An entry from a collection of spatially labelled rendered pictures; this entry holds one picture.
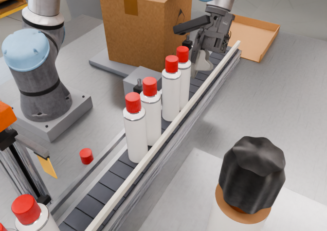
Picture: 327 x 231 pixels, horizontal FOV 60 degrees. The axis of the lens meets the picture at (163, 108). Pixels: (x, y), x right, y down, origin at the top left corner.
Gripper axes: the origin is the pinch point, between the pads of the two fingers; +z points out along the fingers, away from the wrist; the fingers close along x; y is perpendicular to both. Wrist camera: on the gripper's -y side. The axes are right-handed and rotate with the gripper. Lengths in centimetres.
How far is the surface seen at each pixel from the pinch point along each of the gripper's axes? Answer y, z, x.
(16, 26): -265, 31, 137
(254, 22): 1, -24, 62
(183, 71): 1.9, -1.6, -12.5
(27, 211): 2, 19, -58
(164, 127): 0.7, 15.5, -12.1
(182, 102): 2.1, 8.0, -6.7
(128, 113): 0.1, 8.1, -32.7
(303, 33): 16, -43, 265
